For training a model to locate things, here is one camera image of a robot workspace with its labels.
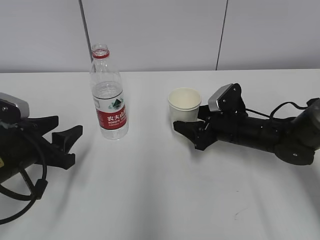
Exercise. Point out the clear Nongfu Spring water bottle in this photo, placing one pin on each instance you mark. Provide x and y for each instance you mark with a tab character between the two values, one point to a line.
108	95

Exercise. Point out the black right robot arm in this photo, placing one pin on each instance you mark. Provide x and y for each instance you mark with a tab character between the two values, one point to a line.
293	140

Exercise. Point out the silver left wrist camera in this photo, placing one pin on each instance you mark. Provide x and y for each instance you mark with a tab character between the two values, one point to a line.
13	109

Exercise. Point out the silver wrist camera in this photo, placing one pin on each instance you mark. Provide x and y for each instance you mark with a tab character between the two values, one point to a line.
13	109
227	99

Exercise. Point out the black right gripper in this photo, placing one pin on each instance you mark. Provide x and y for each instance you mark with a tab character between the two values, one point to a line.
219	127

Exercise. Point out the white paper cup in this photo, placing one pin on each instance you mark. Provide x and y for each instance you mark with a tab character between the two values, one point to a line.
184	105

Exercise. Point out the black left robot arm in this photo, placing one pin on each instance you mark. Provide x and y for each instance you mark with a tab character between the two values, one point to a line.
7	147

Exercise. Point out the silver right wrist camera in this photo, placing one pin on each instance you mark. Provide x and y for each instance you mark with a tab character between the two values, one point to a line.
227	99

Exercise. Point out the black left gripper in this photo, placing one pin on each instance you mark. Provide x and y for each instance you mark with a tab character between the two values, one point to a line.
32	148

